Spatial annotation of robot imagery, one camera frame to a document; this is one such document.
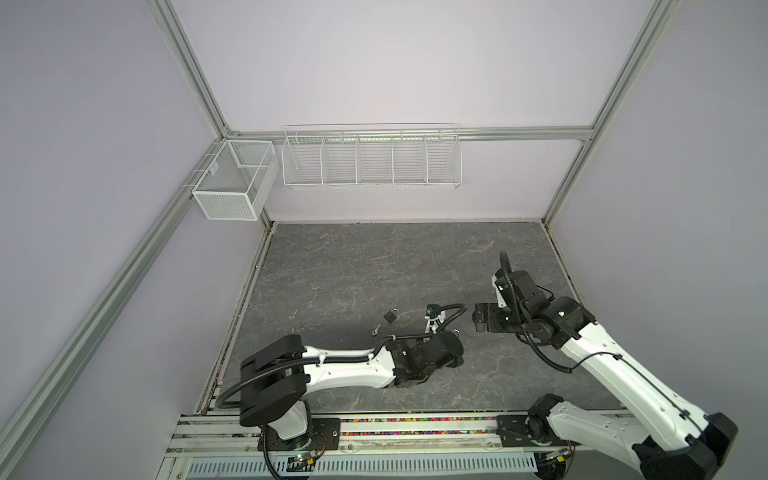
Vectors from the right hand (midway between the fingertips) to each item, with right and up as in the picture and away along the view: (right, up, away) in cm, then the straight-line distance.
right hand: (490, 317), depth 76 cm
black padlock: (-26, -4, +18) cm, 32 cm away
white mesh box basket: (-79, +41, +26) cm, 92 cm away
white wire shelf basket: (-32, +49, +23) cm, 63 cm away
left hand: (-9, -8, +2) cm, 12 cm away
